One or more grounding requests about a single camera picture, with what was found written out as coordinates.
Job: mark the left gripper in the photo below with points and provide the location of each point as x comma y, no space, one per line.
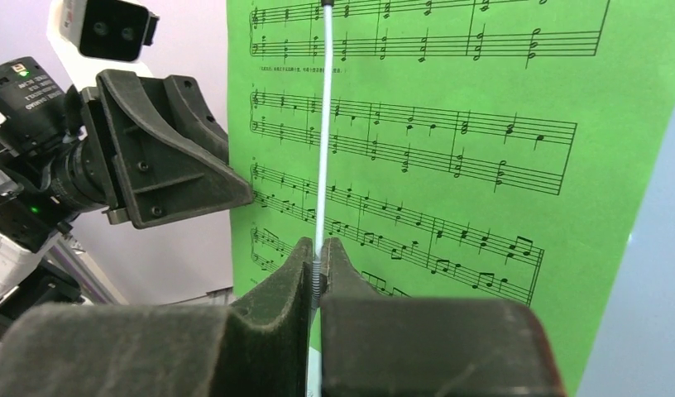
145,150

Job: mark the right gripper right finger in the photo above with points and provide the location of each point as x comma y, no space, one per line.
376,345

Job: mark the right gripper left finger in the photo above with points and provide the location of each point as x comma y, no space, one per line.
256,346

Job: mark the green sheet music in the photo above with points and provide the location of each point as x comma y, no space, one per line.
274,102

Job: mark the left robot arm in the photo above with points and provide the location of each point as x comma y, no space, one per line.
26,279

